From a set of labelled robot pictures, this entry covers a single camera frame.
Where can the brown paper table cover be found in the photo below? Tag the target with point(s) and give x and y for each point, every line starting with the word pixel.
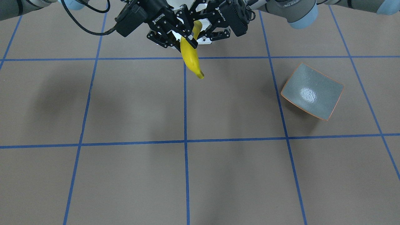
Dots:
pixel 117 131

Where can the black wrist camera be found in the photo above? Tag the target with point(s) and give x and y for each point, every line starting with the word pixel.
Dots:
pixel 131 17

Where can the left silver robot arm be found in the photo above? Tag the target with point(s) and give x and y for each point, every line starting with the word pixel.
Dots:
pixel 302 13

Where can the grey square plate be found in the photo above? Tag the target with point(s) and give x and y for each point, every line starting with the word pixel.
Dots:
pixel 313 92

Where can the yellow banana top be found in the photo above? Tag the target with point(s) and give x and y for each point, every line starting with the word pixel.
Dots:
pixel 189 54

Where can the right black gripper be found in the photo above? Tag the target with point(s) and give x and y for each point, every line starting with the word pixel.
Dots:
pixel 158 17

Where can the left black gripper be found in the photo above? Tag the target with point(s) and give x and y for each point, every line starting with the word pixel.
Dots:
pixel 227 14

